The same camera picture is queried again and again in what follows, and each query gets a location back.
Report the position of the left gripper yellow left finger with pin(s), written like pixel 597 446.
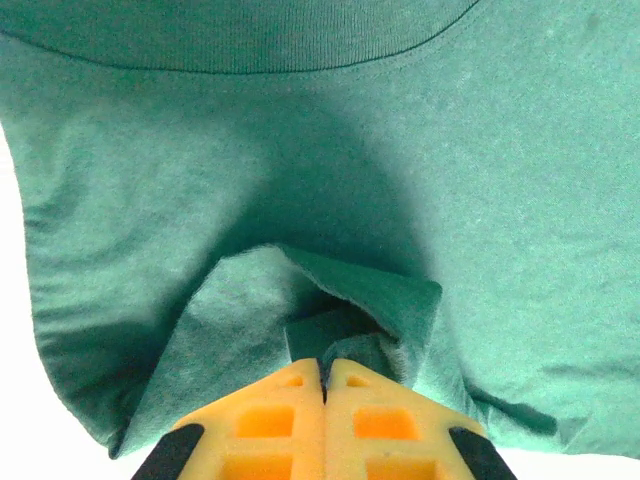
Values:
pixel 270 440

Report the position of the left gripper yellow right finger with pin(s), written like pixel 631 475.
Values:
pixel 390 440

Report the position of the dark green t-shirt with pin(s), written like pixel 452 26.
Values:
pixel 450 175

